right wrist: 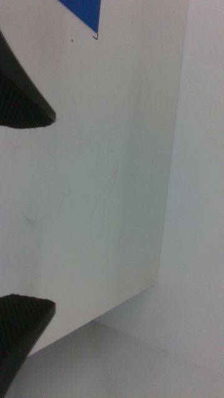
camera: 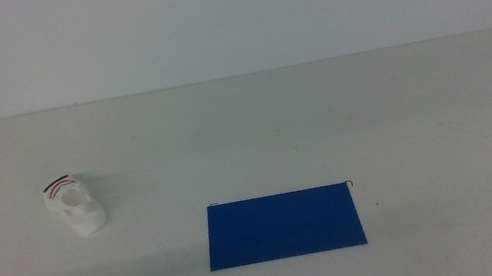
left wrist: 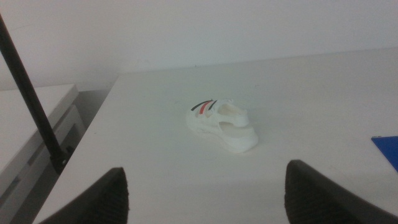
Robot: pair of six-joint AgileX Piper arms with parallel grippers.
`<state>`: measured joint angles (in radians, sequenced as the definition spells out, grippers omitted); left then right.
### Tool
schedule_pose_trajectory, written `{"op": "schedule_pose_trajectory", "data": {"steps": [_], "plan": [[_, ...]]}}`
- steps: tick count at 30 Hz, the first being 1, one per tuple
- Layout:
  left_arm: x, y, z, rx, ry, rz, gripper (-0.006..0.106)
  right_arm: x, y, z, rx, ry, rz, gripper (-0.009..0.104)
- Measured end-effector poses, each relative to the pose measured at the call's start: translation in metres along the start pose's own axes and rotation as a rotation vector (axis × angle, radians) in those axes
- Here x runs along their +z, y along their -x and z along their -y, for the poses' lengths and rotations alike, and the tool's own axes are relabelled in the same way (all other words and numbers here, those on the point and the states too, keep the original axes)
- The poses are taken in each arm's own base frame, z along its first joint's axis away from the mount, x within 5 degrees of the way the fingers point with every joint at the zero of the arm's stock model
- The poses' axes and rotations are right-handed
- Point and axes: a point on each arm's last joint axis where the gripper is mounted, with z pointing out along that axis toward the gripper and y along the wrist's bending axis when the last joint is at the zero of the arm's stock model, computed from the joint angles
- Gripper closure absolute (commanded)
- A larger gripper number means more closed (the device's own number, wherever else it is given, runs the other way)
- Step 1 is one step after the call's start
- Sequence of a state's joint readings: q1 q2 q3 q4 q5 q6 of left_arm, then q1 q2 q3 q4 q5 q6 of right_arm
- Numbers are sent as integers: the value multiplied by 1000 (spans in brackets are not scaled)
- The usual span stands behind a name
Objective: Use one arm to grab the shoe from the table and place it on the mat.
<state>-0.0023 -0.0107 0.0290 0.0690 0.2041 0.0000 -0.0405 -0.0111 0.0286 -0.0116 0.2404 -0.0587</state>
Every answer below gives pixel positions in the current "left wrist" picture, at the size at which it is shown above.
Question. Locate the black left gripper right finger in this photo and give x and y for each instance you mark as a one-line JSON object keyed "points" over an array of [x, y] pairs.
{"points": [[314, 199]]}

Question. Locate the white shoe with red-black stripes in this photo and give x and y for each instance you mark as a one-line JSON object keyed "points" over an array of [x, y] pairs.
{"points": [[236, 137]]}

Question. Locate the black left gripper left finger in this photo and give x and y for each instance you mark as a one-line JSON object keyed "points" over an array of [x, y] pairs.
{"points": [[105, 202]]}

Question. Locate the black pole with clamp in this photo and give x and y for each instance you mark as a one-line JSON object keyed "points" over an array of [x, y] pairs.
{"points": [[29, 93]]}

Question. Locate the blue rectangular mat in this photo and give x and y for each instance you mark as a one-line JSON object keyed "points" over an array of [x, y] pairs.
{"points": [[388, 149]]}

